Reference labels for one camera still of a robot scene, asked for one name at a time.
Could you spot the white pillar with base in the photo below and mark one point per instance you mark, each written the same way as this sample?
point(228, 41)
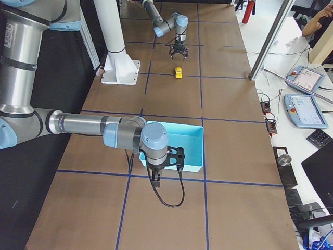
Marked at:
point(119, 67)

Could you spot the aluminium frame post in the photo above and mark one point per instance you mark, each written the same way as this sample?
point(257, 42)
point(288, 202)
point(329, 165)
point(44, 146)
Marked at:
point(276, 26)

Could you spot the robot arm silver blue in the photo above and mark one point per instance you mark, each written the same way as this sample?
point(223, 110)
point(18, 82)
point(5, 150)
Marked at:
point(25, 23)
point(176, 22)

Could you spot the teach pendant tablet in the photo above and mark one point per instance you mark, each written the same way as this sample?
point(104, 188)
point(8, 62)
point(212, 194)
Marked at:
point(304, 111)
point(306, 78)

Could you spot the black power strip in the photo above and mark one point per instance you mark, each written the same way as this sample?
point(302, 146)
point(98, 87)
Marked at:
point(271, 126)
point(265, 106)

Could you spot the yellow beetle toy car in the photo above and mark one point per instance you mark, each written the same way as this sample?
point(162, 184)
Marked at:
point(178, 73)

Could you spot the black laptop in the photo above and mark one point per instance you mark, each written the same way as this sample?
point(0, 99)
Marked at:
point(318, 168)

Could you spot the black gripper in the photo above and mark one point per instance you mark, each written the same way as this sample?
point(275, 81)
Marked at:
point(179, 47)
point(156, 168)

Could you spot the black keyboard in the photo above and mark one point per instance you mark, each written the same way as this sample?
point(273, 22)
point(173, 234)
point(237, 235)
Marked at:
point(319, 138)

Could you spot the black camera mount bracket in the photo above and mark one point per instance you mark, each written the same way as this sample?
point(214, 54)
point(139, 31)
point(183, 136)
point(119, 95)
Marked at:
point(175, 157)

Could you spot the person forearm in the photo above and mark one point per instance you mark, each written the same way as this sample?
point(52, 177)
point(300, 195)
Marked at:
point(314, 24)

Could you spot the far teach pendant tablet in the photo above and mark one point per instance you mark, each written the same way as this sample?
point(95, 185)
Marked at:
point(306, 78)

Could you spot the red fire extinguisher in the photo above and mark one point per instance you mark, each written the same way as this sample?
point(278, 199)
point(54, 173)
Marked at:
point(248, 11)

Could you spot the near teach pendant tablet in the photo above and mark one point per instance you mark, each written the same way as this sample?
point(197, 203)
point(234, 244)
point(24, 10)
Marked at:
point(304, 111)

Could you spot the small metal cup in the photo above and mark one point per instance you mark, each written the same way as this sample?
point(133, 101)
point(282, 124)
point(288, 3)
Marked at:
point(284, 160)

